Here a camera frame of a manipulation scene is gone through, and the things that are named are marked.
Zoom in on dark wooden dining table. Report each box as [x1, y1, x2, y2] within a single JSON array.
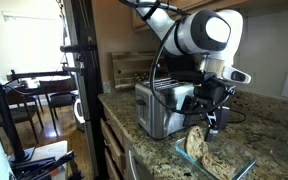
[[7, 75, 79, 98]]

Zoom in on pile of black clamps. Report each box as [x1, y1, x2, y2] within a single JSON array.
[[12, 149, 85, 180]]

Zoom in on under-counter dishwasher panel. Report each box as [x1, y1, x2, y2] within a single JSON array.
[[125, 141, 157, 180]]

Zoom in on wooden drawer stack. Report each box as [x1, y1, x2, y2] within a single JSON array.
[[98, 105, 129, 180]]

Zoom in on dark wooden dining chair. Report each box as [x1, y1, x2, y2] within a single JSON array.
[[38, 79, 79, 130], [0, 87, 45, 145]]

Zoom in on large wooden cutting board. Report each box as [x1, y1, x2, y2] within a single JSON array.
[[110, 51, 168, 91]]

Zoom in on short black mount rod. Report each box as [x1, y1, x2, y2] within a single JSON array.
[[59, 44, 97, 54]]

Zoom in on black toaster power cable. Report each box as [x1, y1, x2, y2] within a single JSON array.
[[228, 109, 247, 124]]

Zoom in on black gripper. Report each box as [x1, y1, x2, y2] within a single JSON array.
[[180, 81, 237, 143]]

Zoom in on light wooden cart top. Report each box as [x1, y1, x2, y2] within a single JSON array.
[[27, 139, 69, 180]]

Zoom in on tall black pillar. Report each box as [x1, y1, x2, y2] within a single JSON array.
[[63, 0, 106, 179]]

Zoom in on long black mount rod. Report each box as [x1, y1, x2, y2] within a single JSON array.
[[9, 65, 82, 82]]

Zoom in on black tripod pole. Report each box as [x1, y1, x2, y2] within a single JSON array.
[[0, 33, 36, 164]]

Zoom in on black panini grill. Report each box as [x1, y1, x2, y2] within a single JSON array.
[[165, 54, 202, 81]]

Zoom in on rustic sourdough bread slice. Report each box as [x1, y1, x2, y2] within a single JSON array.
[[201, 151, 238, 180], [184, 125, 209, 163]]

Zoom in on clear glass baking dish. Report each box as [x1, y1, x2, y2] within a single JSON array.
[[174, 131, 258, 180]]

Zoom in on white appliance handle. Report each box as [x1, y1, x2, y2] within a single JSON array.
[[73, 97, 86, 125]]

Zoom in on stainless steel two-slot toaster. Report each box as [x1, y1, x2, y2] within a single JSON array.
[[134, 77, 205, 140]]

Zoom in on wrist mounted camera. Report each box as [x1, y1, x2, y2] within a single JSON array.
[[222, 65, 252, 85]]

